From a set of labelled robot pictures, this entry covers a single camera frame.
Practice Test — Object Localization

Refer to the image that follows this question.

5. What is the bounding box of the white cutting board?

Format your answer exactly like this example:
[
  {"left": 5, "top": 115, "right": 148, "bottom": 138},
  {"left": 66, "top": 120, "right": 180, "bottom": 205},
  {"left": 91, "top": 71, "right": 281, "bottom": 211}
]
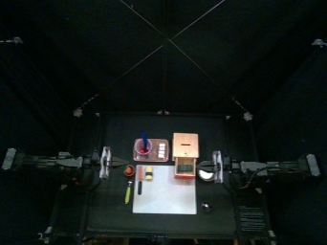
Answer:
[{"left": 131, "top": 173, "right": 197, "bottom": 215}]

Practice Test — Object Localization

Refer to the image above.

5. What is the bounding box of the orange toy cup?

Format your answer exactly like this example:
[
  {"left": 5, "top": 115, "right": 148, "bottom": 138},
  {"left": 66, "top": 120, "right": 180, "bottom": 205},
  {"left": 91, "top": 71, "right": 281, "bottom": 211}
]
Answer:
[{"left": 122, "top": 164, "right": 136, "bottom": 178}]

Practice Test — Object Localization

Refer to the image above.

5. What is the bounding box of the pink cup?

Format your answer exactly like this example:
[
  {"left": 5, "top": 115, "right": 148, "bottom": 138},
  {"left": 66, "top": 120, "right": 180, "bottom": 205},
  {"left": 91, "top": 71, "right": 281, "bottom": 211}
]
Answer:
[{"left": 133, "top": 138, "right": 154, "bottom": 157}]

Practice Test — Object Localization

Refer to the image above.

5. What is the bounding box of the yellow toy piece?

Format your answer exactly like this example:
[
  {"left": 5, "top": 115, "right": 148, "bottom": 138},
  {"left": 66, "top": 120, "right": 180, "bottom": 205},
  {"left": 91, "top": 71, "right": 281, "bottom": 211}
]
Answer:
[{"left": 144, "top": 165, "right": 154, "bottom": 182}]

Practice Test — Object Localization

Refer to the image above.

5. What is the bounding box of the blue utensil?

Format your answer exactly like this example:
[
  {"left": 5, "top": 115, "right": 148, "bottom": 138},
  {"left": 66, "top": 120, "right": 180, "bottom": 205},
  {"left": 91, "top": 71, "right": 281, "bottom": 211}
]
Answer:
[{"left": 138, "top": 130, "right": 149, "bottom": 151}]

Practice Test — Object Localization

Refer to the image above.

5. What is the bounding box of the clear tray with items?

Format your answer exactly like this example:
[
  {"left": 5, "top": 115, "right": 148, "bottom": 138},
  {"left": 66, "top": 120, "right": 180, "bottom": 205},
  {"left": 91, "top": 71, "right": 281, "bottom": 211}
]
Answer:
[{"left": 131, "top": 137, "right": 170, "bottom": 164}]

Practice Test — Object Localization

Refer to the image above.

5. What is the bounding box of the white text label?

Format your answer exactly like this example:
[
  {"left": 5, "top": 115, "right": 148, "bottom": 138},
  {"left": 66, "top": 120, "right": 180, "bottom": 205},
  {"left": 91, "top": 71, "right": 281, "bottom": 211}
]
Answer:
[{"left": 236, "top": 204, "right": 268, "bottom": 234}]

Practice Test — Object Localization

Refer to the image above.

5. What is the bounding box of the black handled toy knife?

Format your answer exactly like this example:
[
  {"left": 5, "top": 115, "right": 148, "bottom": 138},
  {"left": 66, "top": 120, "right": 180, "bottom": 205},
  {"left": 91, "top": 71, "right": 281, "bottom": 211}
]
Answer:
[{"left": 134, "top": 165, "right": 145, "bottom": 196}]

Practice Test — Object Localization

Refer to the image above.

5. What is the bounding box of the green handled peeler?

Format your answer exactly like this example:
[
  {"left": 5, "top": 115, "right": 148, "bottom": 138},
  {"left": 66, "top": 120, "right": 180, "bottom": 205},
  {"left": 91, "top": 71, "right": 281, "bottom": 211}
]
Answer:
[{"left": 122, "top": 179, "right": 133, "bottom": 206}]

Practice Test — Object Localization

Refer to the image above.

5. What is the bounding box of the thin diagonal cord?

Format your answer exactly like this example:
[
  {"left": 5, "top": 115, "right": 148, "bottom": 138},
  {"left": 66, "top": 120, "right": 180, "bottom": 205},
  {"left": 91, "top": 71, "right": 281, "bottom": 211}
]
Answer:
[
  {"left": 117, "top": 0, "right": 249, "bottom": 113},
  {"left": 77, "top": 0, "right": 225, "bottom": 110}
]

